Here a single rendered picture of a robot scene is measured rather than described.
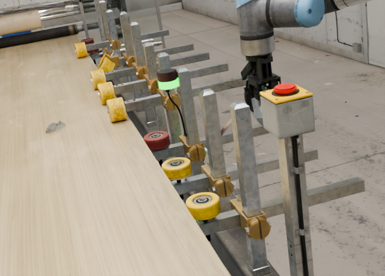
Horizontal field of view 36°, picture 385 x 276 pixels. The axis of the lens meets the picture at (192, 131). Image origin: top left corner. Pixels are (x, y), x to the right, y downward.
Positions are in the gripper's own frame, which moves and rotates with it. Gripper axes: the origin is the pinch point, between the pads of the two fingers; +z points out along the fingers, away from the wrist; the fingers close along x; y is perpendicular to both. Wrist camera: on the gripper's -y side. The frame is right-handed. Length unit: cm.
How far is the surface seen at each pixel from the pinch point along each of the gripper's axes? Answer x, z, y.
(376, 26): 242, 59, -315
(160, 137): -26.4, 5.1, -19.6
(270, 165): -0.8, 12.2, 4.4
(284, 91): -19, -27, 59
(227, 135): -4.5, 10.2, -20.6
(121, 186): -43.6, 5.7, 7.4
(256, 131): 5.5, 11.0, -20.4
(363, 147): 130, 96, -160
